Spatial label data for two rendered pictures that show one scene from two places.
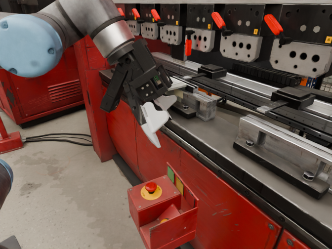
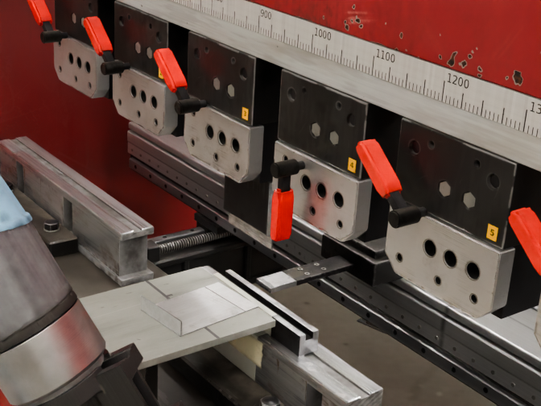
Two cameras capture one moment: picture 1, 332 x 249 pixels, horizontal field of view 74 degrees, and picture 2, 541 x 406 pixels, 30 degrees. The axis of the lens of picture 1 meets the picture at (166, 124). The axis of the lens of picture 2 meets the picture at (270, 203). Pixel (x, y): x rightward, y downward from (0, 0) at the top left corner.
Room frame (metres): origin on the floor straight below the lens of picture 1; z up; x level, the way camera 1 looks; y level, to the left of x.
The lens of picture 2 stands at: (-0.13, 0.00, 1.64)
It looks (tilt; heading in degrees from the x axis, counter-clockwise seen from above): 23 degrees down; 356
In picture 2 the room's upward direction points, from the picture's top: 3 degrees clockwise
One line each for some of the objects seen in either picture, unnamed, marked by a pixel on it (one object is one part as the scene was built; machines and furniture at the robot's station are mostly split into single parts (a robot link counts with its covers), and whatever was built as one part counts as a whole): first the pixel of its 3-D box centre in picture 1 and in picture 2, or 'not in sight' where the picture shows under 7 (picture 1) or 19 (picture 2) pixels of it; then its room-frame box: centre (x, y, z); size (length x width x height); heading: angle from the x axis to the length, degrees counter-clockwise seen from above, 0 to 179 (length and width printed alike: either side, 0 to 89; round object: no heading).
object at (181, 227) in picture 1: (160, 206); not in sight; (0.51, 0.02, 0.75); 0.20 x 0.16 x 0.18; 27
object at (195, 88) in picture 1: (183, 84); (262, 310); (1.06, -0.08, 0.99); 0.20 x 0.03 x 0.03; 34
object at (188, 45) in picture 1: (189, 43); (287, 200); (0.93, -0.10, 1.20); 0.04 x 0.02 x 0.10; 124
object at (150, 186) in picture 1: (151, 189); not in sight; (0.54, 0.05, 0.79); 0.04 x 0.04 x 0.04
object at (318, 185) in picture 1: (274, 163); not in sight; (0.56, -0.35, 0.89); 0.30 x 0.05 x 0.03; 34
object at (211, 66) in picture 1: (201, 72); (336, 259); (1.18, -0.19, 1.01); 0.26 x 0.12 x 0.05; 124
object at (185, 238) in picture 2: not in sight; (269, 238); (1.68, -0.13, 0.81); 0.64 x 0.08 x 0.14; 124
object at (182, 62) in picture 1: (179, 53); (251, 203); (1.10, -0.06, 1.13); 0.10 x 0.02 x 0.10; 34
